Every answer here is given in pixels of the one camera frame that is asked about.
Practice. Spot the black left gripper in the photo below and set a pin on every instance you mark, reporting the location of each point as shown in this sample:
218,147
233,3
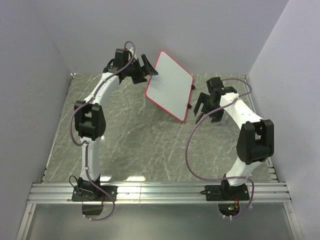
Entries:
143,71

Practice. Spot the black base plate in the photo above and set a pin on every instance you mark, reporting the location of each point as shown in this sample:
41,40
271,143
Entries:
94,195
225,193

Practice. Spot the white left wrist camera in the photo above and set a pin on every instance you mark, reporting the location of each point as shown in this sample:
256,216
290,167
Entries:
132,53

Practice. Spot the aluminium front rail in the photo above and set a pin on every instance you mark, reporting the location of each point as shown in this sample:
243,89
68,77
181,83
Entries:
155,193

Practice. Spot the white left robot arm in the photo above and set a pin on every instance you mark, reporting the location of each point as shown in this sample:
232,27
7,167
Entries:
88,116

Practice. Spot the pink framed whiteboard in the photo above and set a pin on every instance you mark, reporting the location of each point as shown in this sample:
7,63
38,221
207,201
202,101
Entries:
171,89

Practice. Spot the wire whiteboard stand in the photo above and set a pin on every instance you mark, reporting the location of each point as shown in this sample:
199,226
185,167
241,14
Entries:
191,97

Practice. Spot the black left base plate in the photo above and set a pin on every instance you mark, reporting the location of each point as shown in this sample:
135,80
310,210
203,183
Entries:
94,195

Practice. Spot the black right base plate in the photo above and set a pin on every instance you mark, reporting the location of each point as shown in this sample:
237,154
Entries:
225,193

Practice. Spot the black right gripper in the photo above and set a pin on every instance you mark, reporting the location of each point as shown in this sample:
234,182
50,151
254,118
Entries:
203,98

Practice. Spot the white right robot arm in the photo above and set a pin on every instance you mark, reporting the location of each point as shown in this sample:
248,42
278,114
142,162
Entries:
256,137

